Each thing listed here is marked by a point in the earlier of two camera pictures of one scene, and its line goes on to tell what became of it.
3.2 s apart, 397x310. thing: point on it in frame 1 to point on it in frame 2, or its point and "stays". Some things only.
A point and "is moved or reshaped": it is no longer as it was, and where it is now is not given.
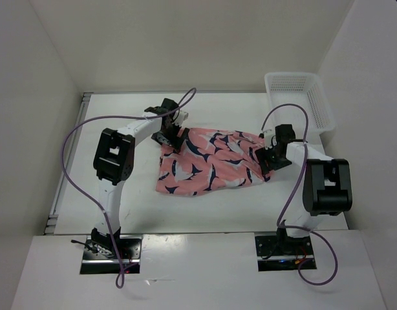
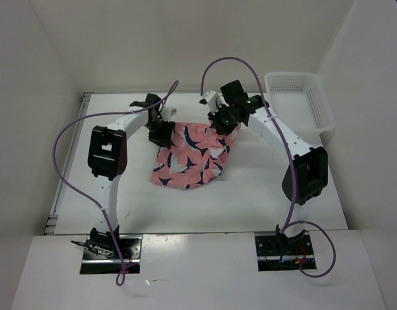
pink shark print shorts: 210,160 is moved or reshaped
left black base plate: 130,249 stays
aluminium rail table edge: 68,165 stays
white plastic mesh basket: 306,89 stays
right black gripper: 262,155 to 220,128
